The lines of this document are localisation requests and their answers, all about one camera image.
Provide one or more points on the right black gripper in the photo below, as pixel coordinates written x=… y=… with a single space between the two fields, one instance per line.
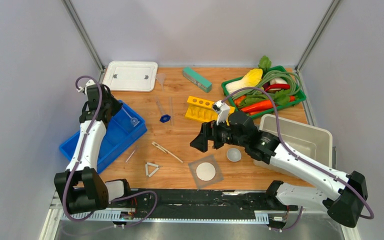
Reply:
x=200 y=142

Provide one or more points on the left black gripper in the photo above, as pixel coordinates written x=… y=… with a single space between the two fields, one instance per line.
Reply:
x=117 y=105

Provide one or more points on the clear plastic spoon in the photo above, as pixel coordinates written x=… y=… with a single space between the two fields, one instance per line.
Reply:
x=133 y=120

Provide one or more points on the white evaporating dish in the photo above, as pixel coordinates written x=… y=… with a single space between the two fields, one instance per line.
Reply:
x=234 y=155

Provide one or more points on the wire gauze with white disc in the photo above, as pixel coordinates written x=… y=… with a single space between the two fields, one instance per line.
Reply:
x=205 y=172

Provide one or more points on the wooden test tube clamp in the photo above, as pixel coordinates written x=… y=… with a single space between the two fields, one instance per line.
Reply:
x=164 y=150

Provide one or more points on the clear test tube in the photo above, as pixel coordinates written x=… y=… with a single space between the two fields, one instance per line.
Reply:
x=131 y=155

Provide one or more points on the white clay triangle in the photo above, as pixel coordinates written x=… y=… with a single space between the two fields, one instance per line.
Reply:
x=151 y=169

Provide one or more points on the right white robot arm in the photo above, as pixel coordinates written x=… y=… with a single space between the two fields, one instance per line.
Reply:
x=342 y=196

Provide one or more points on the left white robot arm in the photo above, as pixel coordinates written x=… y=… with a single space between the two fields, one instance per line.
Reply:
x=79 y=187

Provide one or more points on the yellow test tube rack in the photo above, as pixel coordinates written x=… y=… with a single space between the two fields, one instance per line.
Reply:
x=200 y=110

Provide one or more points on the blue plastic bin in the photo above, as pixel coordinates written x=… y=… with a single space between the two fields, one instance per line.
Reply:
x=119 y=136

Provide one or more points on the white tray lid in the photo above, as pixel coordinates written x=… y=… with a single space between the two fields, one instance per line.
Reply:
x=131 y=76

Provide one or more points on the tube with blue cap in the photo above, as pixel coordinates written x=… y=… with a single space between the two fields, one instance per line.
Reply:
x=164 y=116

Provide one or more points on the teal rectangular box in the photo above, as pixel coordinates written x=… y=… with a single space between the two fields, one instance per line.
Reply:
x=197 y=79

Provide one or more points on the clear glass funnel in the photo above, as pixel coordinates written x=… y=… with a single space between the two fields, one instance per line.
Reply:
x=160 y=78

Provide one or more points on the orange carrot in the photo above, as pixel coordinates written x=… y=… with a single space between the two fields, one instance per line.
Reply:
x=258 y=106

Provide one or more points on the green long beans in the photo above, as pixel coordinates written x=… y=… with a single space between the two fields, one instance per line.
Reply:
x=276 y=77

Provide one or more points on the napa cabbage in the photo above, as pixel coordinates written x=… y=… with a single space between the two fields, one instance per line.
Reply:
x=251 y=79

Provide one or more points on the green vegetable tray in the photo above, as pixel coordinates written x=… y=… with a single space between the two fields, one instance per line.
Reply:
x=295 y=99

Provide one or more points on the red chili pepper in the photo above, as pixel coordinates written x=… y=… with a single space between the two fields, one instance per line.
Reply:
x=273 y=88

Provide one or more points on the green leafy vegetable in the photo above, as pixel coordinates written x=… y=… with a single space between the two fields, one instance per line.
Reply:
x=264 y=63

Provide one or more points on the beige plastic tub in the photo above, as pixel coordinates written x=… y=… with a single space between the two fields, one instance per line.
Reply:
x=314 y=142

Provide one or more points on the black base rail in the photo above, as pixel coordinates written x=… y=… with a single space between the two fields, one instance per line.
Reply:
x=201 y=204

